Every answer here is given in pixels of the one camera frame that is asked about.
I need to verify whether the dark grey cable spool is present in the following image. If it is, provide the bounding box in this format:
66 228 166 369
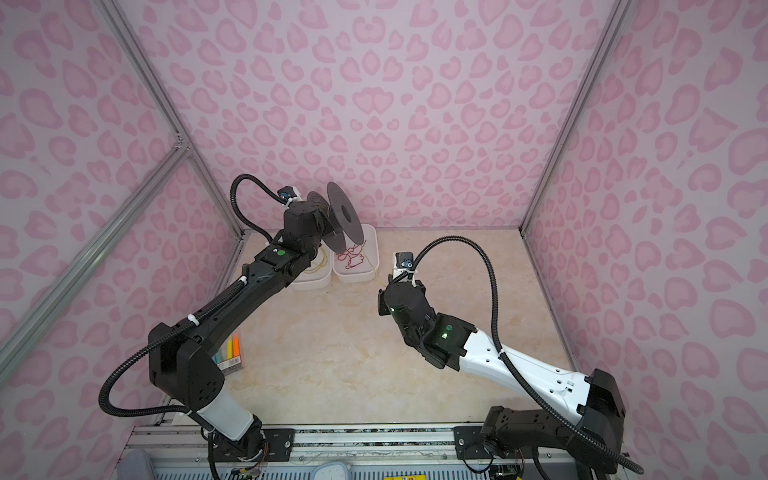
307 182 365 254

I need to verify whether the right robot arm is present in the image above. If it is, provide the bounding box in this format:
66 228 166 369
378 235 645 475

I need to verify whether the white plastic tray right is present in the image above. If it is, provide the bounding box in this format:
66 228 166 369
332 224 380 283

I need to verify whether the white plastic tray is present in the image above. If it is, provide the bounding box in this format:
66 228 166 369
332 224 380 283
290 244 332 291

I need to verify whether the white plastic tray left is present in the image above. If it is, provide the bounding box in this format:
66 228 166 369
290 244 332 291

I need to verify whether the pack of coloured markers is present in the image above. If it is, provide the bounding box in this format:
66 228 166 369
213 333 243 375

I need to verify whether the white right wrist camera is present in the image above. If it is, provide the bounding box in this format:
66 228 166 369
389 251 415 283

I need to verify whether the red cable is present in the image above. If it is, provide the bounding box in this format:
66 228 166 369
335 242 367 269

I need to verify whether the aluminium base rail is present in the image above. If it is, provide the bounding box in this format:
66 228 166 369
111 422 601 479

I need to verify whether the aluminium frame left post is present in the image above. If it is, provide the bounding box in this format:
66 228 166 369
93 0 244 240

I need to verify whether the aluminium frame post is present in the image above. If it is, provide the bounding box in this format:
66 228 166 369
93 0 244 240
519 0 636 239

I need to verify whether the aluminium frame diagonal bar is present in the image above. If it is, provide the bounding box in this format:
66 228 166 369
1 142 188 385

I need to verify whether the aluminium frame right post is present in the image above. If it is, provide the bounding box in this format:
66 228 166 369
519 0 636 239

